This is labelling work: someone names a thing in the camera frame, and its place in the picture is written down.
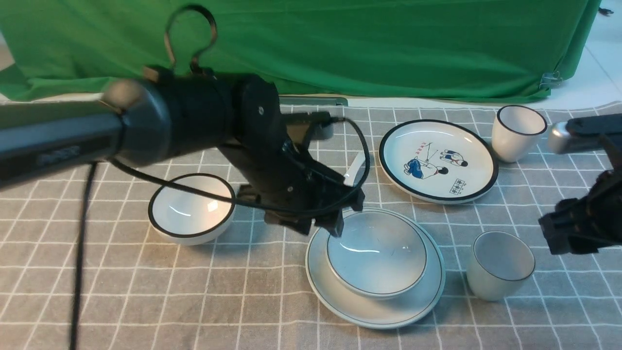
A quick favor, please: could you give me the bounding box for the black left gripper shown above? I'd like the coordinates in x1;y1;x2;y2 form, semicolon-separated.
217;74;364;237

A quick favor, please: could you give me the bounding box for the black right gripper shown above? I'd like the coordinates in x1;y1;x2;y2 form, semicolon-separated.
538;170;622;255

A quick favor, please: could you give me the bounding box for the light blue ceramic cup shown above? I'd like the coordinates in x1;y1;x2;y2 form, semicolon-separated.
466;231;536;301

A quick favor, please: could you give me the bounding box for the light blue ceramic bowl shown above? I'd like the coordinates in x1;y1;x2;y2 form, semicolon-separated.
325;210;429;299

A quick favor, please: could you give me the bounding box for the white ceramic spoon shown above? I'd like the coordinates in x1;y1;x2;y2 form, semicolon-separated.
344;152;366;187

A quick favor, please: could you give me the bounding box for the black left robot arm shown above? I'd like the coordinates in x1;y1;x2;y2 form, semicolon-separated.
0;67;368;237

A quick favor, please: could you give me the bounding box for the white bowl black rim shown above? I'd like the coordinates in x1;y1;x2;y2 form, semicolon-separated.
147;186;235;246

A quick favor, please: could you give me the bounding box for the white cup black rim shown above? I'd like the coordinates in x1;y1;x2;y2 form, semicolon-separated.
491;105;547;162

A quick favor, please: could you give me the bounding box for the light blue ceramic plate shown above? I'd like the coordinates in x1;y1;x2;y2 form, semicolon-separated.
305;208;446;330

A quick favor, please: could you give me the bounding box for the white plate with cartoon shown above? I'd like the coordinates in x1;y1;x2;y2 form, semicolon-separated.
378;120;499;205

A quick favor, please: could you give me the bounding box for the metal binder clip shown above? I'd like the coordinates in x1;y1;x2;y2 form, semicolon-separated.
538;70;564;89

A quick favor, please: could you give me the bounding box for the green backdrop cloth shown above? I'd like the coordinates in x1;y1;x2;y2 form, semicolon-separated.
0;0;600;103

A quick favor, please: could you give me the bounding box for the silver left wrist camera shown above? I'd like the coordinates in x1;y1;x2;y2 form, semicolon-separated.
281;111;335;143

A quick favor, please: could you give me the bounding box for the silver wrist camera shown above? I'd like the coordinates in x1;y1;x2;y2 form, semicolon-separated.
548;114;622;155
281;111;335;143

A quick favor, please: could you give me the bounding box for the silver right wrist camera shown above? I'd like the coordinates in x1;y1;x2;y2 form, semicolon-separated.
548;114;622;155

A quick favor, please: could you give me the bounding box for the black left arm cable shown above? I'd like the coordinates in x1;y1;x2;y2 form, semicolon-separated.
68;5;371;350

